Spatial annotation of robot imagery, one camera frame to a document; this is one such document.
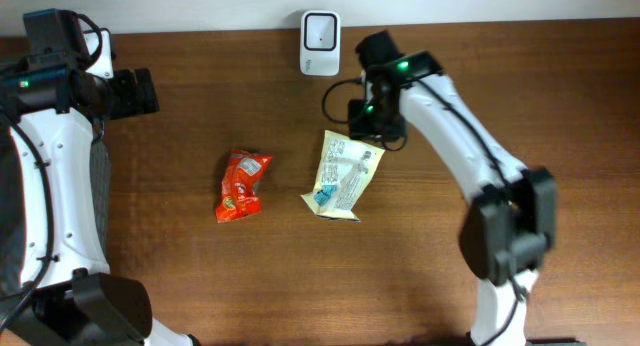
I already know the black camera cable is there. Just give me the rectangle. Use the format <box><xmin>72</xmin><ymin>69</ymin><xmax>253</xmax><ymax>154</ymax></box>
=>
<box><xmin>0</xmin><ymin>10</ymin><xmax>106</xmax><ymax>332</ymax></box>
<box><xmin>321</xmin><ymin>77</ymin><xmax>410</xmax><ymax>153</ymax></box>

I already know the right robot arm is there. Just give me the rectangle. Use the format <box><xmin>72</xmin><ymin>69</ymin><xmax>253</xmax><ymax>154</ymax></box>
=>
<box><xmin>348</xmin><ymin>31</ymin><xmax>557</xmax><ymax>345</ymax></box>

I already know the left black camera cable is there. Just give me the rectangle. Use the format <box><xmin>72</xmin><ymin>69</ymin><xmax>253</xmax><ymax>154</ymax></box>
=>
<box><xmin>0</xmin><ymin>10</ymin><xmax>106</xmax><ymax>332</ymax></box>

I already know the grey plastic mesh basket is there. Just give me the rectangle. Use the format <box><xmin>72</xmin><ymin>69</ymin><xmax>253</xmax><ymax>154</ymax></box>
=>
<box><xmin>1</xmin><ymin>128</ymin><xmax>111</xmax><ymax>298</ymax></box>

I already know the white barcode scanner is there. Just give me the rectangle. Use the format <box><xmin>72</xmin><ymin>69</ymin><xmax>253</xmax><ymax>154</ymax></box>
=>
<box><xmin>299</xmin><ymin>10</ymin><xmax>341</xmax><ymax>77</ymax></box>

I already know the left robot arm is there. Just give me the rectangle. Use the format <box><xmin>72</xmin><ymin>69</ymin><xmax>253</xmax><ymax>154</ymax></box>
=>
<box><xmin>1</xmin><ymin>9</ymin><xmax>196</xmax><ymax>345</ymax></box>

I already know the right black camera cable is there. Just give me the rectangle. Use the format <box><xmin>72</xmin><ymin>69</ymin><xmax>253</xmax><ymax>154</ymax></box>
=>
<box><xmin>321</xmin><ymin>77</ymin><xmax>410</xmax><ymax>153</ymax></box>

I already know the cream chips bag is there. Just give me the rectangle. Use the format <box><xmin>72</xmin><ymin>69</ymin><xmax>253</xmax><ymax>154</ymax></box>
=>
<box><xmin>301</xmin><ymin>130</ymin><xmax>385</xmax><ymax>222</ymax></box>

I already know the red snack packet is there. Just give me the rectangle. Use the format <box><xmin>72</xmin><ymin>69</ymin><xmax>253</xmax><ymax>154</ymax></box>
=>
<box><xmin>216</xmin><ymin>149</ymin><xmax>273</xmax><ymax>223</ymax></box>

